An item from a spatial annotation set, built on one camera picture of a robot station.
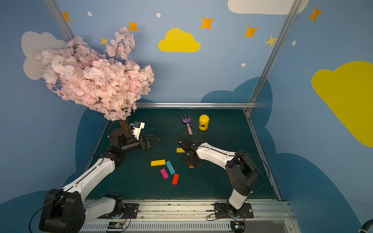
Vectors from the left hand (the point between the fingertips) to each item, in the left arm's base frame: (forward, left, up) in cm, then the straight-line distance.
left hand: (156, 136), depth 79 cm
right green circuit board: (-38, -44, -24) cm, 63 cm away
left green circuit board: (-39, +18, -23) cm, 49 cm away
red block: (-16, -11, -21) cm, 28 cm away
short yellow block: (+3, -12, -21) cm, 24 cm away
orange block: (-10, -20, -18) cm, 29 cm away
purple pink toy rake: (+30, -16, -22) cm, 40 cm away
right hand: (-6, -20, -18) cm, 28 cm away
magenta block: (-13, -4, -21) cm, 25 cm away
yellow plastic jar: (+22, -28, -12) cm, 38 cm away
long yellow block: (-7, +1, -20) cm, 21 cm away
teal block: (-10, -7, -21) cm, 24 cm away
